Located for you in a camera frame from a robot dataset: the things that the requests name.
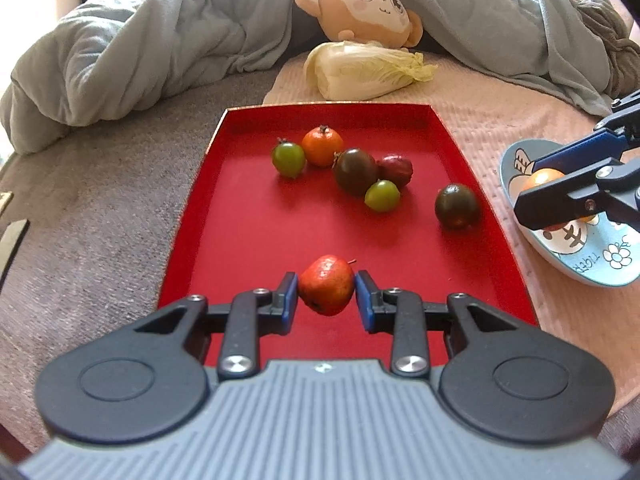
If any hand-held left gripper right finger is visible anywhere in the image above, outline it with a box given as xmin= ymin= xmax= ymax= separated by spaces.
xmin=354 ymin=270 xmax=521 ymax=378

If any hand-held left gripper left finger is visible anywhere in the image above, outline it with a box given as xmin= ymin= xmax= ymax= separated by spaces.
xmin=134 ymin=271 xmax=300 ymax=380

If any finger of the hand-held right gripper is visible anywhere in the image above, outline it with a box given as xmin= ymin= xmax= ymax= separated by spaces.
xmin=531 ymin=89 xmax=640 ymax=172
xmin=515 ymin=158 xmax=640 ymax=232

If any red-orange pear-shaped fruit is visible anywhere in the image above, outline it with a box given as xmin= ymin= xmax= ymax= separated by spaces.
xmin=298 ymin=254 xmax=358 ymax=317

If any blue cartoon plate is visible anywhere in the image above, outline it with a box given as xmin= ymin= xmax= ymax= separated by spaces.
xmin=500 ymin=140 xmax=640 ymax=288

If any red rectangular tray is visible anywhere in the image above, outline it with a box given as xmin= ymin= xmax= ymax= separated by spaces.
xmin=157 ymin=102 xmax=540 ymax=368

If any small dark green-brown tomato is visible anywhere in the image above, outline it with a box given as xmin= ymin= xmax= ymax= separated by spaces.
xmin=434 ymin=183 xmax=482 ymax=230

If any small green fruit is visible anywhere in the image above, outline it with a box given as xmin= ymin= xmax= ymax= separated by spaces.
xmin=364 ymin=180 xmax=401 ymax=213

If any large dark brown tomato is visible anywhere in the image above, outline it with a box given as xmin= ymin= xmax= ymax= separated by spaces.
xmin=333 ymin=148 xmax=379 ymax=197

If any dark red fruit with stem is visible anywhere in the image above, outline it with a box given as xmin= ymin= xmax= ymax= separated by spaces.
xmin=376 ymin=155 xmax=415 ymax=190

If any dark grey cloth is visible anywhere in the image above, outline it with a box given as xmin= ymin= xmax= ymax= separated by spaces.
xmin=575 ymin=0 xmax=640 ymax=98

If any green fruit with stem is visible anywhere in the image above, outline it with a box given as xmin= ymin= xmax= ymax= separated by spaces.
xmin=271 ymin=138 xmax=306 ymax=179

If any orange fruit with dark calyx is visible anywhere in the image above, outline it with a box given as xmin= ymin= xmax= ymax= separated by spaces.
xmin=301 ymin=125 xmax=345 ymax=168

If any napa cabbage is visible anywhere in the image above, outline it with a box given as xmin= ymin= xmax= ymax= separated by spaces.
xmin=304 ymin=41 xmax=438 ymax=102

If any tan monkey plush toy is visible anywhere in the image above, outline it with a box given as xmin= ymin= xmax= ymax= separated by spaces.
xmin=294 ymin=0 xmax=425 ymax=53

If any pale flat strip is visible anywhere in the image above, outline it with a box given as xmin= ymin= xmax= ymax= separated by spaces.
xmin=0 ymin=219 xmax=31 ymax=281

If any grey-blue blanket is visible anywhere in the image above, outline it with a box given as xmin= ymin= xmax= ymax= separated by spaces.
xmin=0 ymin=0 xmax=623 ymax=156

